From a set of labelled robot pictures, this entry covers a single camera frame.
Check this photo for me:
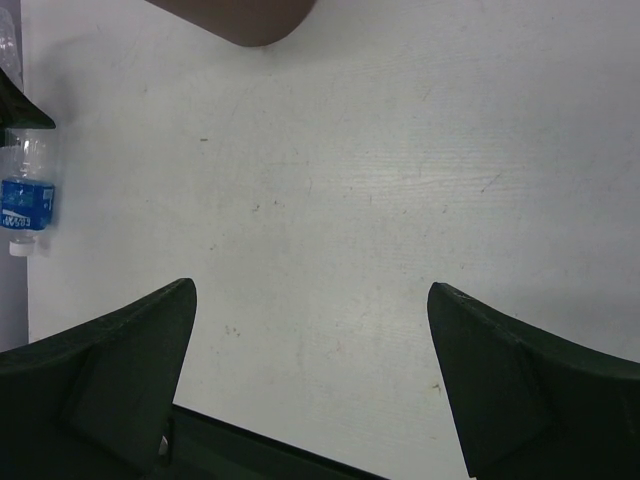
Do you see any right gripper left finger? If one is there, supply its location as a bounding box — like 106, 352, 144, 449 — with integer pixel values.
1, 278, 196, 479

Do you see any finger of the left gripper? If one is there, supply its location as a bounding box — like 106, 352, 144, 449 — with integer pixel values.
1, 71, 54, 148

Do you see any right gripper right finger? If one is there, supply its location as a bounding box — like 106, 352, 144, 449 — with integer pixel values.
427, 283, 639, 479

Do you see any blue label plastic bottle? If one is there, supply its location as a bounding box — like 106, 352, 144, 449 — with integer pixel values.
1, 129, 57, 257

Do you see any brown plastic waste bin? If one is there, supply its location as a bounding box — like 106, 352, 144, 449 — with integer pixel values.
149, 0, 316, 47

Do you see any clear crumpled plastic bottle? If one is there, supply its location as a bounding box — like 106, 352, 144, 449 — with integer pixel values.
0, 8, 24, 91

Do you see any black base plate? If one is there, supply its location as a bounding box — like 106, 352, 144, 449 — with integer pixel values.
147, 405, 378, 479

